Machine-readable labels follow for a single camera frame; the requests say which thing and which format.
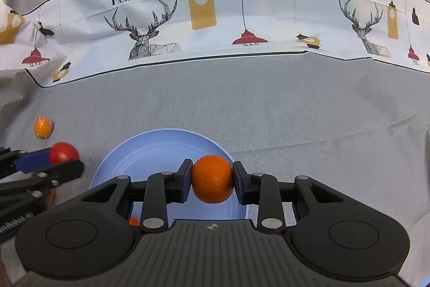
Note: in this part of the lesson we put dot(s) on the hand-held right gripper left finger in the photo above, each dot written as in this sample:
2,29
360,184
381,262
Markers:
183,181

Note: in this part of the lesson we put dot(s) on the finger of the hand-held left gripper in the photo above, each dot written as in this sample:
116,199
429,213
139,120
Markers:
32,161
65,171

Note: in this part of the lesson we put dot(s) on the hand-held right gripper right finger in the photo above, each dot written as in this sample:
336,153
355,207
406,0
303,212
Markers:
238,181

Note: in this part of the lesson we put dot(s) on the red tomato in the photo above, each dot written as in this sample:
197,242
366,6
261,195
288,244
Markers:
65,151

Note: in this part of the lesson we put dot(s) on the bare orange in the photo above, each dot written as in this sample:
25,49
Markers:
211,179
133,222

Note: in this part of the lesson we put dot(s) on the plastic-wrapped orange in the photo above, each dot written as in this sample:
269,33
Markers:
43,128

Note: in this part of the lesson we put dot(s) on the light blue plate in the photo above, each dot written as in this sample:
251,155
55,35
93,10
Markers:
151,152

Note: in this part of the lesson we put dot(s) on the grey bed sheet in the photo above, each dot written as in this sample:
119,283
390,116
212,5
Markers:
302,105

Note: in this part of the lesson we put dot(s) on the printed white cloth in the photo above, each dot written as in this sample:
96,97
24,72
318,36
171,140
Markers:
268,21

